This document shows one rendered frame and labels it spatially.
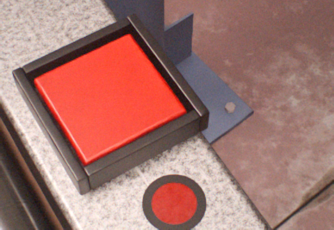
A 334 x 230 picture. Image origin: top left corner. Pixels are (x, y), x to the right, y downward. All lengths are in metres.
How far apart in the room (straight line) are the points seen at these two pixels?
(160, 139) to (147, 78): 0.04
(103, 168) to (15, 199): 0.05
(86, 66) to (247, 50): 1.18
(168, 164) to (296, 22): 1.27
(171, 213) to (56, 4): 0.15
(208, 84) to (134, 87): 1.11
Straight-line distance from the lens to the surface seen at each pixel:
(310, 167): 1.42
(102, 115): 0.36
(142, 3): 1.11
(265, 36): 1.58
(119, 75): 0.38
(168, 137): 0.36
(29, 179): 0.41
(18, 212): 0.36
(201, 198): 0.36
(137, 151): 0.35
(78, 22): 0.42
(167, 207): 0.35
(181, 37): 1.44
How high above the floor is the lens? 1.24
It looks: 58 degrees down
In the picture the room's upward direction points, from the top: straight up
